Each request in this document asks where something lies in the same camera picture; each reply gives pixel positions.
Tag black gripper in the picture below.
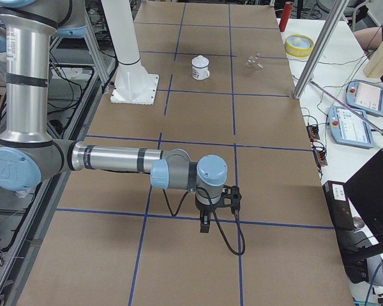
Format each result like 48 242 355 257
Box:
196 201 212 233

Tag clear glass funnel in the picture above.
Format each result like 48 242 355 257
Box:
246 53 264 70

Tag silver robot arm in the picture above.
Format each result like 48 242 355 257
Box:
0 1 227 233

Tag black computer box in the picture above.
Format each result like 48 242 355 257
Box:
322 180 357 231

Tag orange black connector box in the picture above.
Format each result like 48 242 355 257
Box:
306 124 320 141

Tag white enamel mug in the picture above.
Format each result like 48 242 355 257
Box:
191 55 210 80

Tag black laptop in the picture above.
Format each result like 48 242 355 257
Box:
344 149 383 242

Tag near blue teach pendant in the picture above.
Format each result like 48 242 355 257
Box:
328 106 375 149

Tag blue teach pendant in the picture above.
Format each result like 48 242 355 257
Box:
346 80 383 116
328 106 375 149

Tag yellow tape roll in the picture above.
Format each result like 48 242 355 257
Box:
284 34 314 57

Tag reacher grabber stick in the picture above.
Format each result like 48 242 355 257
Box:
310 80 383 137

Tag far blue teach pendant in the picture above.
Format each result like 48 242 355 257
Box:
346 80 383 116

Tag red cardboard tube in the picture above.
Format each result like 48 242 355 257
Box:
279 1 293 33

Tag seated person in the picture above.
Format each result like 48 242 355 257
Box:
354 25 383 52

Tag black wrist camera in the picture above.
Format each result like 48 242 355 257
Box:
216 185 242 216

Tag white camera post with base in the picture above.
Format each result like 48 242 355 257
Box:
101 0 159 105

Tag aluminium frame post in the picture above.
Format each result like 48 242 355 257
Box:
293 0 349 99

